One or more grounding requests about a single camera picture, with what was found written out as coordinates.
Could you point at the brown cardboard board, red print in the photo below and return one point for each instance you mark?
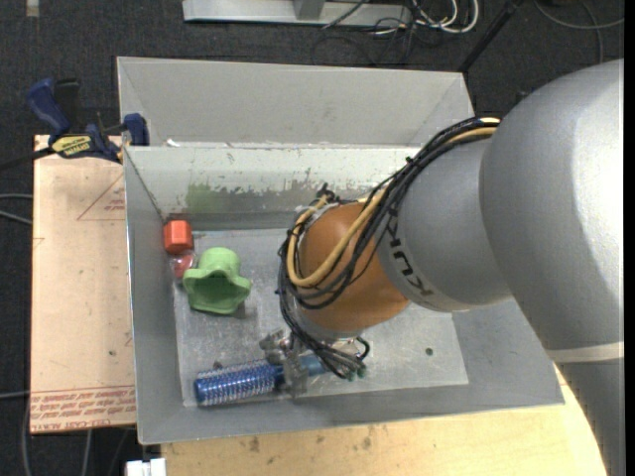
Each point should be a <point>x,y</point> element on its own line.
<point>79,285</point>

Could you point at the red hexagonal block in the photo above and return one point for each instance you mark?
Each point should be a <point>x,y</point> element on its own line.
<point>177,235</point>

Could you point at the grey metal bin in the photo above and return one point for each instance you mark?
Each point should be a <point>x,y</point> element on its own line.
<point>278,112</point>

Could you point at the green wavy-rimmed cup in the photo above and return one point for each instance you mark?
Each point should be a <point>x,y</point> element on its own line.
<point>215,280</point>

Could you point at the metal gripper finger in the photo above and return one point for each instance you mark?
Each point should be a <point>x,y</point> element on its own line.
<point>296,379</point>
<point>274,345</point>

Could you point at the blue bristle hairbrush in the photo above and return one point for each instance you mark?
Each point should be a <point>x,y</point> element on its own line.
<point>233,382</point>

